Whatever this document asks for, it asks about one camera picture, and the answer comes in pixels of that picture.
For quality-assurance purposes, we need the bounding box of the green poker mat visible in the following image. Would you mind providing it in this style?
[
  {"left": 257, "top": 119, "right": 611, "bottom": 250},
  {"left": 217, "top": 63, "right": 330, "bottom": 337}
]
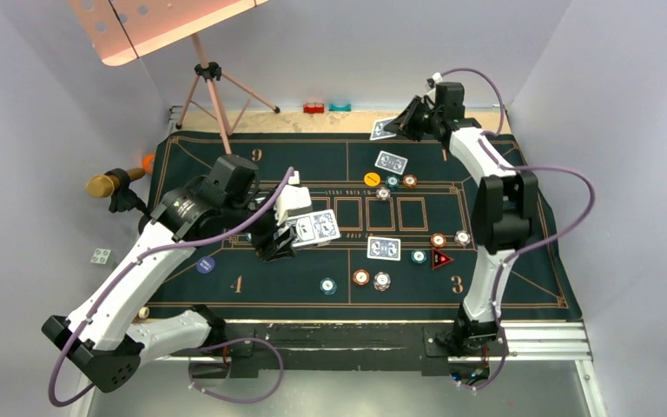
[{"left": 149, "top": 133, "right": 582, "bottom": 321}]

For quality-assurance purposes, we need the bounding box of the black red all-in triangle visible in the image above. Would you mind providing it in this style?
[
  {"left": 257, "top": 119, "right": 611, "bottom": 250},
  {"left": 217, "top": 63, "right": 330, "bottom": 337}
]
[{"left": 431, "top": 248, "right": 453, "bottom": 270}]

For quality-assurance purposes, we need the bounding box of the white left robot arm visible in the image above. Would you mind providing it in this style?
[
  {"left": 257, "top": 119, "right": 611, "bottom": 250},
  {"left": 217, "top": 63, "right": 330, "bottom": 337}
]
[{"left": 42, "top": 155, "right": 300, "bottom": 407}]

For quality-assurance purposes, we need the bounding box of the aluminium rail frame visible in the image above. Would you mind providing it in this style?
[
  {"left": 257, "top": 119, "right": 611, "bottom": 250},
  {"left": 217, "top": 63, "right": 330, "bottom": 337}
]
[{"left": 69, "top": 320, "right": 610, "bottom": 417}]

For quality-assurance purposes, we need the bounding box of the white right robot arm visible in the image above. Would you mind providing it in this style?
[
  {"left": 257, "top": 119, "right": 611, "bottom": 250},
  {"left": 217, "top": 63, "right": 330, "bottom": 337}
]
[{"left": 386, "top": 79, "right": 538, "bottom": 354}]

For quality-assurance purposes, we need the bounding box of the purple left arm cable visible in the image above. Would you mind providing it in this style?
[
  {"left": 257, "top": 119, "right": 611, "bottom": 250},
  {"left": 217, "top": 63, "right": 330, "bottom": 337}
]
[{"left": 48, "top": 167, "right": 297, "bottom": 408}]

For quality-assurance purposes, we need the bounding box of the orange yellow chip stack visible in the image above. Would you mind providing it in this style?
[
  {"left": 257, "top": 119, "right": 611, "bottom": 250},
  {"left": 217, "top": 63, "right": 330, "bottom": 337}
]
[{"left": 352, "top": 269, "right": 370, "bottom": 286}]

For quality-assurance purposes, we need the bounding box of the red block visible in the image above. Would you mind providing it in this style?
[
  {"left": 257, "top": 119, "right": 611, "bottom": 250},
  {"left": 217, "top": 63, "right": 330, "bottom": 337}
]
[{"left": 302, "top": 103, "right": 326, "bottom": 114}]

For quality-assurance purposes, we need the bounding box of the yellow big blind button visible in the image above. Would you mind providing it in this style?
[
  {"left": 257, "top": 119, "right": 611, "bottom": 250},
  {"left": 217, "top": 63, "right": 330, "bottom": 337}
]
[{"left": 363, "top": 172, "right": 381, "bottom": 188}]

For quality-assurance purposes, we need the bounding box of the pink music stand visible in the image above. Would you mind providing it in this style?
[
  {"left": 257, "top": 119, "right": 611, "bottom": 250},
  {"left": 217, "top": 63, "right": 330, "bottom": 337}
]
[{"left": 69, "top": 0, "right": 281, "bottom": 154}]

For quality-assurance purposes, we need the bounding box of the purple small blind button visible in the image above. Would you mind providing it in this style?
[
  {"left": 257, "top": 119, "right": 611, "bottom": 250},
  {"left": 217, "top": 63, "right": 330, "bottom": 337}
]
[{"left": 195, "top": 255, "right": 216, "bottom": 275}]

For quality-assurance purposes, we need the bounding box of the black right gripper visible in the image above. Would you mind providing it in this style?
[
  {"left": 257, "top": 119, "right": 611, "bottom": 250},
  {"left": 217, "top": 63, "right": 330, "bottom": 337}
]
[{"left": 385, "top": 95, "right": 443, "bottom": 142}]

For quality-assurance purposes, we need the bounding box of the blue playing card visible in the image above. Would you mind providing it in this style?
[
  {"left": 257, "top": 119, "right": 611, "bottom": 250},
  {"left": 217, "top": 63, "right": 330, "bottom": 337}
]
[
  {"left": 374, "top": 150, "right": 408, "bottom": 175},
  {"left": 367, "top": 236, "right": 401, "bottom": 261},
  {"left": 369, "top": 117, "right": 396, "bottom": 141}
]

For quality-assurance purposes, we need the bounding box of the blue white card deck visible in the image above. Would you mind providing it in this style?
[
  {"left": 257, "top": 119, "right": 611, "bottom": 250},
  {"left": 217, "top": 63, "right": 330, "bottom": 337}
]
[{"left": 285, "top": 209, "right": 341, "bottom": 249}]

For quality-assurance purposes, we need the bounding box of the grey lego brick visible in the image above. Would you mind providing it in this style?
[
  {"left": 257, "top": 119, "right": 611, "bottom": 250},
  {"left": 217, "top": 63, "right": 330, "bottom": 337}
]
[{"left": 90, "top": 248, "right": 115, "bottom": 267}]

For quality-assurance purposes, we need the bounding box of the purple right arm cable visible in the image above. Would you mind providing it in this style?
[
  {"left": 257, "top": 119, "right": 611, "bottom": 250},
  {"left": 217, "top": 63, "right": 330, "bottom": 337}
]
[{"left": 430, "top": 68, "right": 597, "bottom": 393}]

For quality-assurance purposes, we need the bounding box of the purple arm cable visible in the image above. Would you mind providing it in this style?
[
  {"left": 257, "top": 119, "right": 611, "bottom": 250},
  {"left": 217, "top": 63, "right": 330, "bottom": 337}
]
[
  {"left": 48, "top": 167, "right": 297, "bottom": 408},
  {"left": 430, "top": 68, "right": 597, "bottom": 393}
]

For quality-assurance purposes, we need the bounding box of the teal block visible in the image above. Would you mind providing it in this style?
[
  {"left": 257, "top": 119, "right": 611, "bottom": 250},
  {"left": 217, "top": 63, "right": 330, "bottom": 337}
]
[{"left": 328, "top": 102, "right": 352, "bottom": 112}]

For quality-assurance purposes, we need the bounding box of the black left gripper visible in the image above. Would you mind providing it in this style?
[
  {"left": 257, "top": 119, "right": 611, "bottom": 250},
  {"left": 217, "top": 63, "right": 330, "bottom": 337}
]
[{"left": 223, "top": 189, "right": 297, "bottom": 260}]

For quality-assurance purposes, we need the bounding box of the gold microphone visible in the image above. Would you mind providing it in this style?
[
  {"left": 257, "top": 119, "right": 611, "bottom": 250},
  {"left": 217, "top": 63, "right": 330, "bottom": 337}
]
[{"left": 85, "top": 168, "right": 146, "bottom": 198}]

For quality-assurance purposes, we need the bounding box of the small cream wheel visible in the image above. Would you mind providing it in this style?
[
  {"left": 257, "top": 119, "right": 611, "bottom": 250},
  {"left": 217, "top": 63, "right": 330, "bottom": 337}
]
[{"left": 137, "top": 307, "right": 149, "bottom": 320}]

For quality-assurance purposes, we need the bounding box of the white left camera box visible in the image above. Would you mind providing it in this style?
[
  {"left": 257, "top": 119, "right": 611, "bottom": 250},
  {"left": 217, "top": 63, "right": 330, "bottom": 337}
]
[{"left": 274, "top": 170, "right": 313, "bottom": 226}]

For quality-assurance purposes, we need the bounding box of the white pink chip stack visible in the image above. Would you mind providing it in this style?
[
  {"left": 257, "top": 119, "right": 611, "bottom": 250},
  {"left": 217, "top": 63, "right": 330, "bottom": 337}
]
[{"left": 373, "top": 272, "right": 392, "bottom": 292}]

